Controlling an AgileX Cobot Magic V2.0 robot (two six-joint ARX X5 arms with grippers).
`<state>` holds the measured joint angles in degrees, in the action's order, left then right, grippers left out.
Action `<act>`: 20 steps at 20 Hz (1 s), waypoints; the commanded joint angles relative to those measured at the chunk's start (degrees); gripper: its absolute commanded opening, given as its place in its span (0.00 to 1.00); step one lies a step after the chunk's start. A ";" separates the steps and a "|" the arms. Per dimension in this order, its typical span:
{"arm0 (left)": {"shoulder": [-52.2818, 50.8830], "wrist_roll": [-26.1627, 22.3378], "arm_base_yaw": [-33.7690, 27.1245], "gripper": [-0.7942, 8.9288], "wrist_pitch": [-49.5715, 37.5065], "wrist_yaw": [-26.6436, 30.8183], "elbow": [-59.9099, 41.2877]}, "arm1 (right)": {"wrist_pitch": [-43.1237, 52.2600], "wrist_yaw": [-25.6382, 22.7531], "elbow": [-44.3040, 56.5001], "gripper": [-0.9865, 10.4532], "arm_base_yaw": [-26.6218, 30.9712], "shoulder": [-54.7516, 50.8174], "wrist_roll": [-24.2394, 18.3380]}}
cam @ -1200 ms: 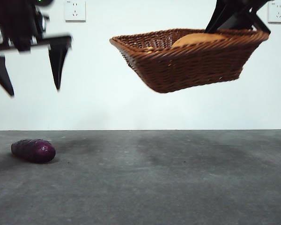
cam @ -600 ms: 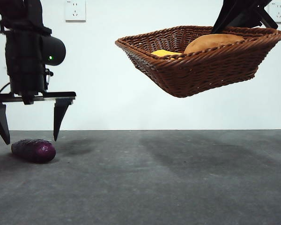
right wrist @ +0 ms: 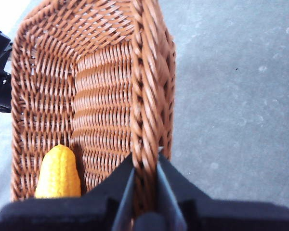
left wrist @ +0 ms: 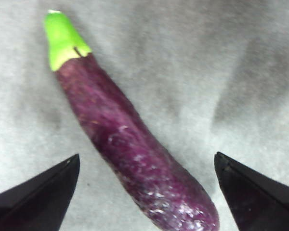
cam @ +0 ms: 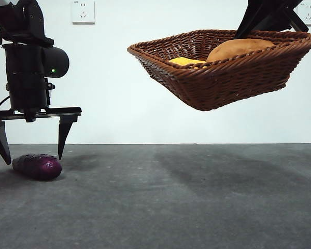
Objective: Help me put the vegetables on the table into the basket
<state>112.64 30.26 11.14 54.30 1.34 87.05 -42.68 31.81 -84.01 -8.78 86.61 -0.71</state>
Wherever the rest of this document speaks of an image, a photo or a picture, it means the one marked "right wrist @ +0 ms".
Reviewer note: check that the yellow corn cob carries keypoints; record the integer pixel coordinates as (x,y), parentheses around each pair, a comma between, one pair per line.
(59,173)

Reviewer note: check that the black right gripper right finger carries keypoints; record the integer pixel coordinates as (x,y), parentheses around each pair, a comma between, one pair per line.
(219,215)

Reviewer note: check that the brown woven wicker basket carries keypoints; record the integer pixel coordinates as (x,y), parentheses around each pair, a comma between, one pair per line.
(101,91)

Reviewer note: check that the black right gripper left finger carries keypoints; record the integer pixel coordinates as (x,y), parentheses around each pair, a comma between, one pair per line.
(69,214)

